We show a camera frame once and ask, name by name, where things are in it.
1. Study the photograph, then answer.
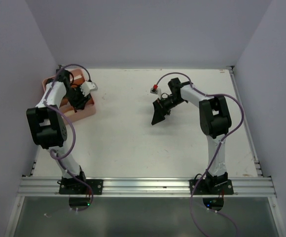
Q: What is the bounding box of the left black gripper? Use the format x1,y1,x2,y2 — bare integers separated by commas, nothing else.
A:
64,84,90,110

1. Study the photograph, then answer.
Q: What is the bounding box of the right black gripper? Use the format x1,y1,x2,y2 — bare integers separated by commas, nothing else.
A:
152,95,185,124

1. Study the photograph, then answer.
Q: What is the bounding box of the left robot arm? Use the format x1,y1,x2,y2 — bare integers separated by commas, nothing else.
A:
26,68,97,194

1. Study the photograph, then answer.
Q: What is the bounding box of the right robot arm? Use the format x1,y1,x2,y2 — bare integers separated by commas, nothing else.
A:
151,78,232,194

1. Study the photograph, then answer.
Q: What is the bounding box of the pink divided organizer tray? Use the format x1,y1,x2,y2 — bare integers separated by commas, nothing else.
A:
37,69,98,123

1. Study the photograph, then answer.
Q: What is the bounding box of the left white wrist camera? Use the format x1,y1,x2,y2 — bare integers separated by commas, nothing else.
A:
80,81,98,97

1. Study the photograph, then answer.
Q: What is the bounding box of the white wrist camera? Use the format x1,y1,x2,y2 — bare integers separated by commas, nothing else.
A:
80,81,98,97
150,84,162,98

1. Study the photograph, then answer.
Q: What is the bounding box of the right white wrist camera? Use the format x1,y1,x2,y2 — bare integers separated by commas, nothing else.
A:
150,84,162,98

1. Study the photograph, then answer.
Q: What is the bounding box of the aluminium mounting rail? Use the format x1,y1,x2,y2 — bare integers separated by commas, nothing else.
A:
18,177,276,198

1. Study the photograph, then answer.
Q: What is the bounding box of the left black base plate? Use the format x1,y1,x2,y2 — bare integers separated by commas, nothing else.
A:
57,178,104,195

